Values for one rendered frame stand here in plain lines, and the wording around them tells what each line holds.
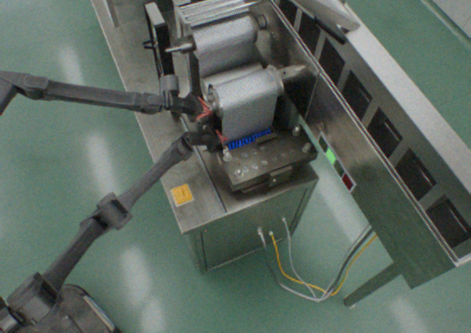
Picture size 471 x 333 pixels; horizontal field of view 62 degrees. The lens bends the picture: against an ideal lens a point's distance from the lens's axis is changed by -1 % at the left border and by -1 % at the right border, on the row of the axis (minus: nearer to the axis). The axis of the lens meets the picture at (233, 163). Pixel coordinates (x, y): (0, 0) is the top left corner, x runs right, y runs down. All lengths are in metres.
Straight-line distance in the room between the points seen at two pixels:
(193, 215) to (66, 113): 1.84
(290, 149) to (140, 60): 0.97
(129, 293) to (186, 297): 0.34
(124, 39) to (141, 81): 0.33
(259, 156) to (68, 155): 1.74
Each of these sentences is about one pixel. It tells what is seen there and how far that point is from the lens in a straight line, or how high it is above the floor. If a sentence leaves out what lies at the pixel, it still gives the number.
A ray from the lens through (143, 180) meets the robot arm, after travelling 1.41.
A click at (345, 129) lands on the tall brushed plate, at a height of 1.36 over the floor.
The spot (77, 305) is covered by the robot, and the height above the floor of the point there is 0.24.
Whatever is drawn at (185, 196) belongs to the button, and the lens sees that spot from 1.73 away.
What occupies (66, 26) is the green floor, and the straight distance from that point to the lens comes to 3.98.
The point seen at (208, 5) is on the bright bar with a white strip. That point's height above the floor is 1.44.
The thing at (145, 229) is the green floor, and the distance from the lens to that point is 2.69.
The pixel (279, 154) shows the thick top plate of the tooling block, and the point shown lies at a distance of 1.71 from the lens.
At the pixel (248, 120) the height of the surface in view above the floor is 1.14.
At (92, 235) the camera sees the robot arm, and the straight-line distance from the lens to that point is 1.32.
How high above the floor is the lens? 2.49
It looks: 61 degrees down
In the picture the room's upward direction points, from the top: 3 degrees clockwise
